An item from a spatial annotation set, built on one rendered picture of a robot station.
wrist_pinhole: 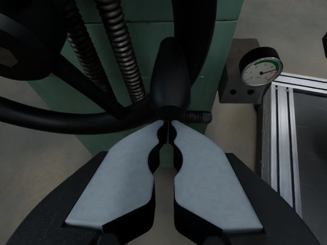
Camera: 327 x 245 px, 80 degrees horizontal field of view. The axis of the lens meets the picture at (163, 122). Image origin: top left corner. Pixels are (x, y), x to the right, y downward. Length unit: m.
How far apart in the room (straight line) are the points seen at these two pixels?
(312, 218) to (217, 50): 0.61
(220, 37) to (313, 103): 0.73
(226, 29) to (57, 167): 0.94
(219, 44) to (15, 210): 1.03
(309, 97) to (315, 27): 0.96
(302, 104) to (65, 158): 1.10
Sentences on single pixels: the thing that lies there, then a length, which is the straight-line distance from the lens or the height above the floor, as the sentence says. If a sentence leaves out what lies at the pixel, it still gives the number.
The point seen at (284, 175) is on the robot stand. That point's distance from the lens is 0.79.
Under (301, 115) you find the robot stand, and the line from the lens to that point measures 0.98.
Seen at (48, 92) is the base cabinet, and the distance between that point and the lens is 0.56.
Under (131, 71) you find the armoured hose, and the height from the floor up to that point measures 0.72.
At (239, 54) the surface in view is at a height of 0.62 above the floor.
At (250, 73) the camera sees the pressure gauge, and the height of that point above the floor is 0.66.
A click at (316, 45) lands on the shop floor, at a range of 1.77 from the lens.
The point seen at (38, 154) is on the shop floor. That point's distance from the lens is 1.17.
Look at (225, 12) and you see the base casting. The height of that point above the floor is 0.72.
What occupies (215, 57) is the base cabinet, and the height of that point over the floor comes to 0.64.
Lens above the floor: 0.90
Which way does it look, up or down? 58 degrees down
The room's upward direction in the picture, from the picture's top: 4 degrees counter-clockwise
